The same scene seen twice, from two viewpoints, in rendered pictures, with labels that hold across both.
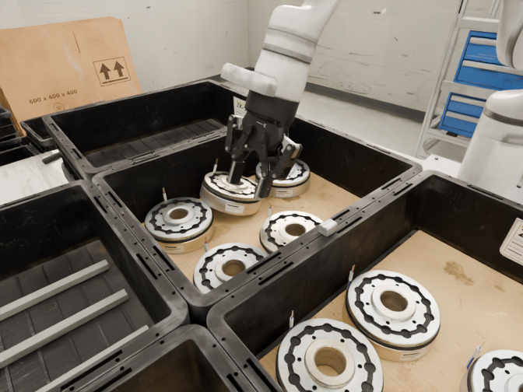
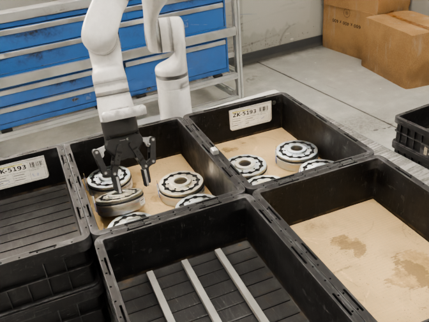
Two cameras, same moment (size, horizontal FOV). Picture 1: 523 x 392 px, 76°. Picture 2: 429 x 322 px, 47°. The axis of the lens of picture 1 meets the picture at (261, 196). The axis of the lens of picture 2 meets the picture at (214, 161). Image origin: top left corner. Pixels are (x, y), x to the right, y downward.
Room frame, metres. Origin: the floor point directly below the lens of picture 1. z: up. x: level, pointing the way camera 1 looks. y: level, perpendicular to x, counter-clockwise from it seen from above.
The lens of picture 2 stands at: (-0.03, 0.82, 1.45)
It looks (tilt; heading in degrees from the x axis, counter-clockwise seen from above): 30 degrees down; 290
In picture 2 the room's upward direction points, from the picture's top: 5 degrees counter-clockwise
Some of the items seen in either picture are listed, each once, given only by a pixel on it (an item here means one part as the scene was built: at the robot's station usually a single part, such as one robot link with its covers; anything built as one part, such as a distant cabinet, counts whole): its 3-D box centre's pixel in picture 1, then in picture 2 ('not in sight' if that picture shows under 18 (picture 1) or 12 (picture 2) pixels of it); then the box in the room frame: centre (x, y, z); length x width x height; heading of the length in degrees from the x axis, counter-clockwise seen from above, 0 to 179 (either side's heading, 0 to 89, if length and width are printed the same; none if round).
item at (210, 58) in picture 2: not in sight; (175, 41); (1.16, -1.94, 0.60); 0.72 x 0.03 x 0.56; 46
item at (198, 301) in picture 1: (261, 178); (145, 168); (0.42, 0.00, 0.92); 0.40 x 0.30 x 0.02; 130
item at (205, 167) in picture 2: (261, 205); (149, 188); (0.42, 0.00, 0.87); 0.40 x 0.30 x 0.11; 130
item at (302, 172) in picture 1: (282, 169); (108, 177); (0.55, -0.04, 0.86); 0.10 x 0.10 x 0.01
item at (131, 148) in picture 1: (171, 141); (7, 228); (0.65, 0.19, 0.87); 0.40 x 0.30 x 0.11; 130
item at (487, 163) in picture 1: (493, 162); (175, 102); (0.52, -0.41, 0.89); 0.09 x 0.09 x 0.17; 54
